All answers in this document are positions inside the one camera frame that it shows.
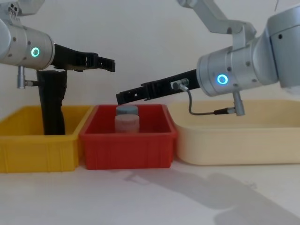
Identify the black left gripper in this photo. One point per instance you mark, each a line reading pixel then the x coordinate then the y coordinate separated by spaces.
pixel 66 57

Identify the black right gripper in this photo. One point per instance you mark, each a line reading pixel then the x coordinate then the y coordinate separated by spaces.
pixel 178 84

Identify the jar with blue-grey lid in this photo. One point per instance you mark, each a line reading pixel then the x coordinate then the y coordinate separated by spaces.
pixel 127 110

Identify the jar with white lid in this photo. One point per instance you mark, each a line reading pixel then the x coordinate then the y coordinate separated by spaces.
pixel 126 124

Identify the red plastic bin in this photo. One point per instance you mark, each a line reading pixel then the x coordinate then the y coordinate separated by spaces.
pixel 126 150

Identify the tall black soft object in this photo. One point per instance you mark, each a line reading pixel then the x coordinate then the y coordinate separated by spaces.
pixel 52 103

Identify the yellow plastic bin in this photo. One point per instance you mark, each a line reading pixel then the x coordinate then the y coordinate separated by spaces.
pixel 35 150

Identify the cream plastic tub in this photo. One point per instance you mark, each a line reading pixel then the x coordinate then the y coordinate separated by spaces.
pixel 234 145

